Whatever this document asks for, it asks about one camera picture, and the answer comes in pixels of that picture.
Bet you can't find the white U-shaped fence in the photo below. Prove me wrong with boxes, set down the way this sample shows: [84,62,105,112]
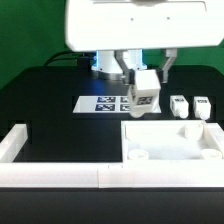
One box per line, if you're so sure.
[0,124,224,188]

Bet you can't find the white square table top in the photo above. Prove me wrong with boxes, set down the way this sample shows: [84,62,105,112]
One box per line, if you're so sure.
[121,120,224,162]

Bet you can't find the black cables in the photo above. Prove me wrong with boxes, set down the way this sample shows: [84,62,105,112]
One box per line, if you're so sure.
[43,50,96,67]

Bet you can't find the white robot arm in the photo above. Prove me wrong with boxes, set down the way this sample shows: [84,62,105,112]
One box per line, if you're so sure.
[65,0,224,80]

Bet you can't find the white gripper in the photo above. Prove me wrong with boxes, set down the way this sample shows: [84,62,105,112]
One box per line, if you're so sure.
[65,0,224,85]

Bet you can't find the white marker sheet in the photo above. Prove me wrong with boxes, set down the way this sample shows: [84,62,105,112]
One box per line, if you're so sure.
[72,95,162,114]

